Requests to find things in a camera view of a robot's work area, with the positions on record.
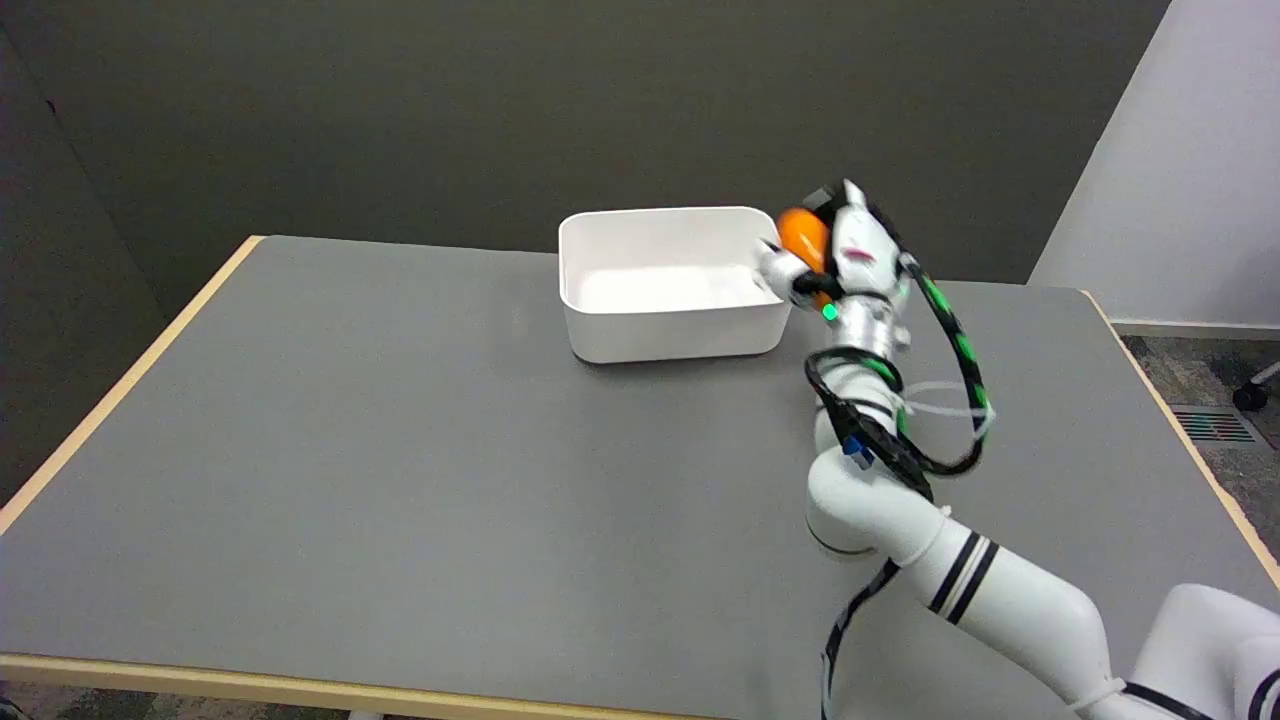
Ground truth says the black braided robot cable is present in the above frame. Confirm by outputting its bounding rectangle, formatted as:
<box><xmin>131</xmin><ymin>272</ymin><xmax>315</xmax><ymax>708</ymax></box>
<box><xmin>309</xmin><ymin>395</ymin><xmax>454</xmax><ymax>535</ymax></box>
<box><xmin>804</xmin><ymin>262</ymin><xmax>997</xmax><ymax>501</ymax></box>

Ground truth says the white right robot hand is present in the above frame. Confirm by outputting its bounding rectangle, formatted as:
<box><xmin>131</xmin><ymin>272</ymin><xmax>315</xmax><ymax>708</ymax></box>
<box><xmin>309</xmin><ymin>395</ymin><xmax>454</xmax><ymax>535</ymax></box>
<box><xmin>756</xmin><ymin>179</ymin><xmax>921</xmax><ymax>325</ymax></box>

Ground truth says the white plastic box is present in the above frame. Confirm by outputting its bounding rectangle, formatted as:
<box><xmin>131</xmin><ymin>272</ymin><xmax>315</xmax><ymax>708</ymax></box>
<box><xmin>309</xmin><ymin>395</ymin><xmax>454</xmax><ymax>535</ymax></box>
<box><xmin>558</xmin><ymin>206</ymin><xmax>794</xmax><ymax>365</ymax></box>

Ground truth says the floor vent grille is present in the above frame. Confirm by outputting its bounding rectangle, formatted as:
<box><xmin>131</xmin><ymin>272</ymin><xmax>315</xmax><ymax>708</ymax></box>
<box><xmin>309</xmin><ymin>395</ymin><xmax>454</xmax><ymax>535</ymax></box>
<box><xmin>1170</xmin><ymin>405</ymin><xmax>1259</xmax><ymax>447</ymax></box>

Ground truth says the orange mango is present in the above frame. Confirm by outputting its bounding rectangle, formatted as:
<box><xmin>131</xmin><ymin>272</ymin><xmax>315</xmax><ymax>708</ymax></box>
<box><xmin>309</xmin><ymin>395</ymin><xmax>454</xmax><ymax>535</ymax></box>
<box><xmin>776</xmin><ymin>207</ymin><xmax>837</xmax><ymax>309</ymax></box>

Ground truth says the black chair caster wheel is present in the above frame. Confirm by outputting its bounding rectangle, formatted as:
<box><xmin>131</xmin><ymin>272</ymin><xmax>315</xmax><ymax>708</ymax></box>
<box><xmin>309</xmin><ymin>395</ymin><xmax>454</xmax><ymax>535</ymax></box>
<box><xmin>1233</xmin><ymin>362</ymin><xmax>1280</xmax><ymax>413</ymax></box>

